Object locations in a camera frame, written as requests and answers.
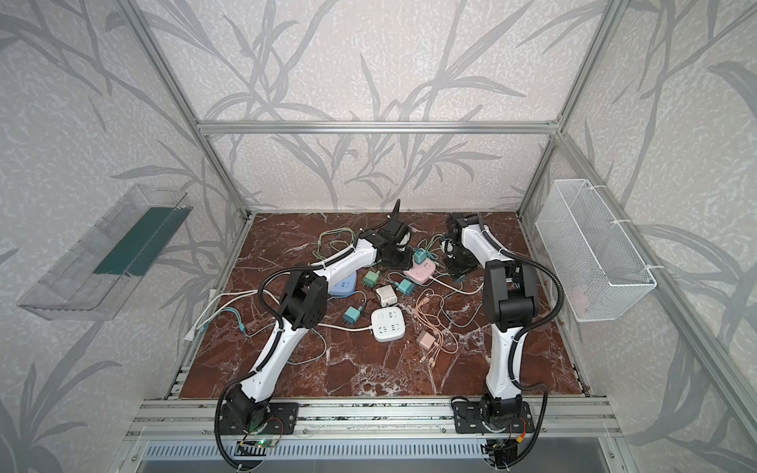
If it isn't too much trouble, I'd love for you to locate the green charger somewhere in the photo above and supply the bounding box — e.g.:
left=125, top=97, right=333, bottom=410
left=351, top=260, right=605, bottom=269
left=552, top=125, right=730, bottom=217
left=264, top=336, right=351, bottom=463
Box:
left=363, top=271, right=380, bottom=289

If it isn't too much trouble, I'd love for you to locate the white charger plug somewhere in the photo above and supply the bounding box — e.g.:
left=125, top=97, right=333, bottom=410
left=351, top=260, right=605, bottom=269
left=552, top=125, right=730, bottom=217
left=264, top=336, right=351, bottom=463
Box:
left=376, top=285, right=398, bottom=307

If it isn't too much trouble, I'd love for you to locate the teal charger plug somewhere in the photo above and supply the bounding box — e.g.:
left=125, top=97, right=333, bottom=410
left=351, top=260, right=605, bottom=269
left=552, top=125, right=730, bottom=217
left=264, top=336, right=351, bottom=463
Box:
left=343, top=307, right=363, bottom=326

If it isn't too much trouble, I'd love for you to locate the white power strip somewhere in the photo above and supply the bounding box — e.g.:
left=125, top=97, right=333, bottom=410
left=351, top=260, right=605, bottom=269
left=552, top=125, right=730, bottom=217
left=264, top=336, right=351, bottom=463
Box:
left=371, top=307, right=406, bottom=343

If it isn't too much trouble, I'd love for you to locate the pink charger plug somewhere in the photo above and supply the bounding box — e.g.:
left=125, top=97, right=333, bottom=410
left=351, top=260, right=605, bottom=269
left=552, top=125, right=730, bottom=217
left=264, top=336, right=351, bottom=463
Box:
left=417, top=331, right=436, bottom=351

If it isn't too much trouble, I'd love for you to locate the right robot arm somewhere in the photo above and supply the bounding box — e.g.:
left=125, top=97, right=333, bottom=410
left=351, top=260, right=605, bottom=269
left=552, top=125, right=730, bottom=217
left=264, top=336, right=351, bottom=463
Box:
left=441, top=213, right=562, bottom=432

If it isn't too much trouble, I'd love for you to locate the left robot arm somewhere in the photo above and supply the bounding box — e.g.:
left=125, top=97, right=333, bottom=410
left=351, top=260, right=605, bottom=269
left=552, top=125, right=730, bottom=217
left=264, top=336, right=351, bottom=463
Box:
left=214, top=208, right=413, bottom=438

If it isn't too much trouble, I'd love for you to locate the pink power strip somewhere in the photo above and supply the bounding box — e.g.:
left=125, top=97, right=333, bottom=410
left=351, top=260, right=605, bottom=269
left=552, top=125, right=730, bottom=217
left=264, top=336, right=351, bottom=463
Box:
left=403, top=259, right=437, bottom=286

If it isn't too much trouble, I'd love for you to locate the blue power strip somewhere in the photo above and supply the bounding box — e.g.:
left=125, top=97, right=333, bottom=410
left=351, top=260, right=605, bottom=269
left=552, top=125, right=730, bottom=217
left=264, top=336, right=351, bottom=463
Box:
left=329, top=272, right=357, bottom=297

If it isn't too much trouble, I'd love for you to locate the pink usb cable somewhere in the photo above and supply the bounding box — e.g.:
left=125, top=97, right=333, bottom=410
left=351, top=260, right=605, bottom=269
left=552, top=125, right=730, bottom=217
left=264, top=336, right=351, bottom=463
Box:
left=410, top=289, right=459, bottom=371

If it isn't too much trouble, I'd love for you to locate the green multi-head cable far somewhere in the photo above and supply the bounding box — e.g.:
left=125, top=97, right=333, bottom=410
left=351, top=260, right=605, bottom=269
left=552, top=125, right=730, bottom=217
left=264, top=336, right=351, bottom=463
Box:
left=312, top=227, right=363, bottom=266

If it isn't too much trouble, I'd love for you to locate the white wire mesh basket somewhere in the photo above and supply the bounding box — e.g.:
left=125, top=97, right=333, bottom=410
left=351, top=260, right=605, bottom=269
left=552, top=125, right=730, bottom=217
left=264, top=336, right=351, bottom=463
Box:
left=536, top=179, right=656, bottom=322

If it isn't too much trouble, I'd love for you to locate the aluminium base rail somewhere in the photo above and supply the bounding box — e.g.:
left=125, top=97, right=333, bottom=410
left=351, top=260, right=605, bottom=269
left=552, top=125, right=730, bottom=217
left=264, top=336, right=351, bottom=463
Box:
left=124, top=396, right=622, bottom=441

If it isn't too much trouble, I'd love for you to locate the white usb cable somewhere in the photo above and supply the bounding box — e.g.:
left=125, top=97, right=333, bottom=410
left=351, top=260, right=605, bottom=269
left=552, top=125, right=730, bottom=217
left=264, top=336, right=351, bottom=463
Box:
left=182, top=283, right=279, bottom=344

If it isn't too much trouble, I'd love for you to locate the clear plastic wall bin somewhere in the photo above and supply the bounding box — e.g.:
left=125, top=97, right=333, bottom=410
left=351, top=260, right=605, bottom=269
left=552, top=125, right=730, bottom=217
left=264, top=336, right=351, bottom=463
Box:
left=18, top=184, right=192, bottom=321

